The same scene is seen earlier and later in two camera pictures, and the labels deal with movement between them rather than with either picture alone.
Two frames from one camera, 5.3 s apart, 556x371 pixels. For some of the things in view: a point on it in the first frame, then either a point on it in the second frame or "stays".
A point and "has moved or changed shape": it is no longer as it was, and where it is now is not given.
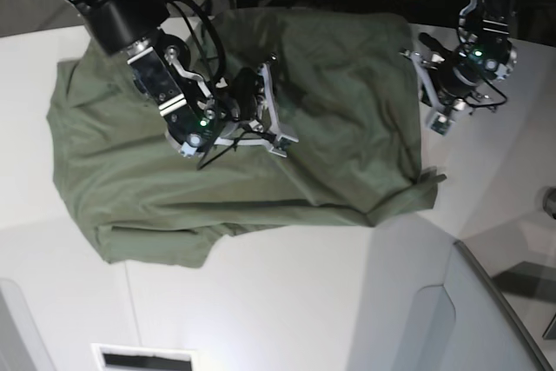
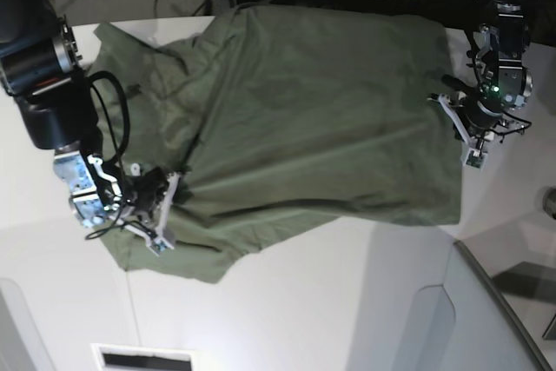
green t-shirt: x=342 y=82 has moved or changed shape
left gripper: x=195 y=111 -> x=96 y=190
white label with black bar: x=128 y=357 stays
